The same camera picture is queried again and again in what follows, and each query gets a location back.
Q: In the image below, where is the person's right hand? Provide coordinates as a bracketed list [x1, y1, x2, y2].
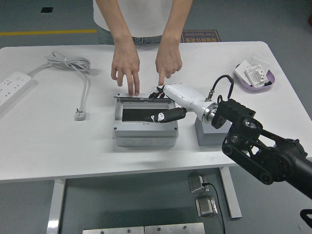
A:
[111, 45, 141, 98]

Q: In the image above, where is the person's left hand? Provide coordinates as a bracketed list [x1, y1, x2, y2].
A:
[155, 45, 183, 88]

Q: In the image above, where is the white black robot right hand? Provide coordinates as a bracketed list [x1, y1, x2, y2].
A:
[143, 83, 217, 124]

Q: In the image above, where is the metal floor socket box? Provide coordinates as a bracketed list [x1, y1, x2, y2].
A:
[188, 172, 210, 195]
[195, 196, 218, 217]

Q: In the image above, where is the dark floor sign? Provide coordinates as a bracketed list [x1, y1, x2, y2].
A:
[181, 30, 221, 43]

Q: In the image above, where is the grey cube holder block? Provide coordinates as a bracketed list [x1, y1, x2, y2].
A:
[194, 117, 232, 146]

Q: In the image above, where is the person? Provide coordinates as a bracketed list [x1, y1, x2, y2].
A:
[92, 0, 171, 45]

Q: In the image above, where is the purple plastic tray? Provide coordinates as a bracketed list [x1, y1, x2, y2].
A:
[234, 62, 276, 94]

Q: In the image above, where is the white socket module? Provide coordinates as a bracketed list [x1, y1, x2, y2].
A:
[244, 64, 269, 88]

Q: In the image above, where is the yellow floor tape line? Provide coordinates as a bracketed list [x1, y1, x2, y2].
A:
[0, 29, 98, 37]

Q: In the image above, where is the white table leg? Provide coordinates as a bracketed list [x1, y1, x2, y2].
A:
[46, 179, 66, 234]
[218, 167, 242, 219]

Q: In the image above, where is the white power strip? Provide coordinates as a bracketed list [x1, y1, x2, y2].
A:
[0, 70, 34, 115]

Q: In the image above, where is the grey metal plate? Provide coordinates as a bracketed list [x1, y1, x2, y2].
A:
[144, 222, 205, 234]
[82, 226, 145, 234]

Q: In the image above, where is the grey plastic enclosure box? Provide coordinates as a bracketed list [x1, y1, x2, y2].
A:
[112, 96, 178, 147]

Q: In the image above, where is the white power cable with plug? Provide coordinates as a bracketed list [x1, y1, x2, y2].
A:
[26, 50, 92, 122]

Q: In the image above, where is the black floor cable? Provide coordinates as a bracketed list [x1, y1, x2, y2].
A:
[202, 182, 226, 234]

